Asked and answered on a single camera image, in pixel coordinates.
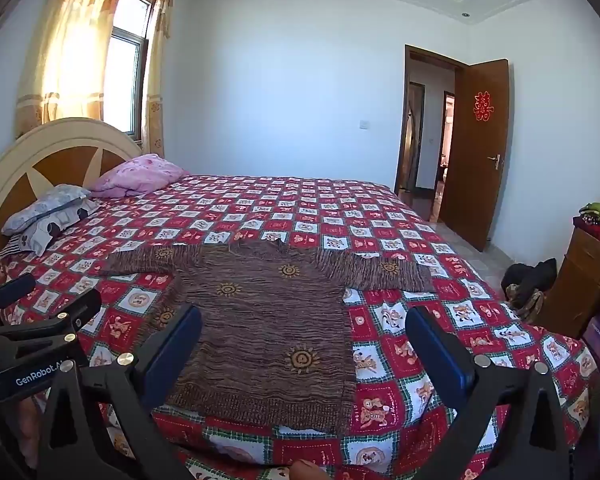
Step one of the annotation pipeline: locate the wide yellow curtain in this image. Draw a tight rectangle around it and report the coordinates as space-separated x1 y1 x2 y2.
17 0 133 137

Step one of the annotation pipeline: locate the red paper door decoration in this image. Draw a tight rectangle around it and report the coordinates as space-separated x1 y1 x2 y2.
472 91 495 123

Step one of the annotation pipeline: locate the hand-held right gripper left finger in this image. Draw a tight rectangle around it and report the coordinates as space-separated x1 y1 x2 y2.
37 304 203 480

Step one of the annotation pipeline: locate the cream and brown headboard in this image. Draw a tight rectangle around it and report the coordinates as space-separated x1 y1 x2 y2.
0 117 143 266

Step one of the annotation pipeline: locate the wooden cabinet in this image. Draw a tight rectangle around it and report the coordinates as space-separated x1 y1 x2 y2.
535 225 600 341

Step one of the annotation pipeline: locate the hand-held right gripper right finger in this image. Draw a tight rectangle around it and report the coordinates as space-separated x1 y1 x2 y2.
405 306 573 480

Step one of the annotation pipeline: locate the brown wooden door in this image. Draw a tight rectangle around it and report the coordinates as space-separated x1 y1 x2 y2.
438 59 510 253

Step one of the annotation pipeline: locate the window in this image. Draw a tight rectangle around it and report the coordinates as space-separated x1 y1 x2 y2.
100 0 158 143

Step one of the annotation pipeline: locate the red printed bed sheet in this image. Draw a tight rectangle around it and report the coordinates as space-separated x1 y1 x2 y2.
0 172 600 480

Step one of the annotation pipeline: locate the pink folded blanket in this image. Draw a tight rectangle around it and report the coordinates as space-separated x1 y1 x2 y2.
89 154 190 199

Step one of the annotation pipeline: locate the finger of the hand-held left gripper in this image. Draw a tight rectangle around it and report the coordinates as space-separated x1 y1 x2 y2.
0 287 104 345
0 274 37 322

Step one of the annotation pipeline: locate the dark red cloth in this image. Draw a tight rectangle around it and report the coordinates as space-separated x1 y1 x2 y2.
572 215 600 245

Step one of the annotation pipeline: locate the brown door frame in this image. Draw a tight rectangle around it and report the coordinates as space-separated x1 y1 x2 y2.
394 44 469 196

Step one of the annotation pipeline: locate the black bag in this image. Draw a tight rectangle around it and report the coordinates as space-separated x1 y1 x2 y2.
501 258 558 306

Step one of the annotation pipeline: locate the brown knitted sweater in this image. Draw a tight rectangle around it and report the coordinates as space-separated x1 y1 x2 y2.
97 239 437 435

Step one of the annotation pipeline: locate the narrow yellow curtain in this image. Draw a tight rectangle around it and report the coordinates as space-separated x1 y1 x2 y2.
140 0 176 158

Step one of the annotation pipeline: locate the person's right hand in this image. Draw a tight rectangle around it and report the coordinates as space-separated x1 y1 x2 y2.
289 460 327 480

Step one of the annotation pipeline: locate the black spotted white pillow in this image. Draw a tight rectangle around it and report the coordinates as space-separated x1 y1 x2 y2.
0 201 101 261

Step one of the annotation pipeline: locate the grey floral pillow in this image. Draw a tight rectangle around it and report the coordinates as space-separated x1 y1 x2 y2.
1 184 92 236

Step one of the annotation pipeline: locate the patterned cloth bag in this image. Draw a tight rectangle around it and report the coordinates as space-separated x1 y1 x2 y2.
507 284 547 324

